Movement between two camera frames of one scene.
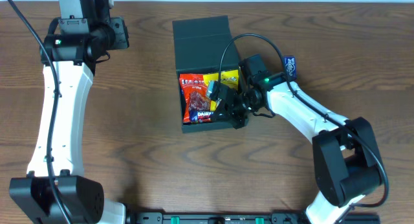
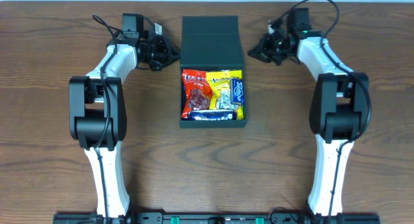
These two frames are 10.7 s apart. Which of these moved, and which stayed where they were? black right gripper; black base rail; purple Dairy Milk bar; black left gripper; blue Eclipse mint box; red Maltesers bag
Moved: blue Eclipse mint box; black left gripper; black right gripper
Stayed: red Maltesers bag; purple Dairy Milk bar; black base rail
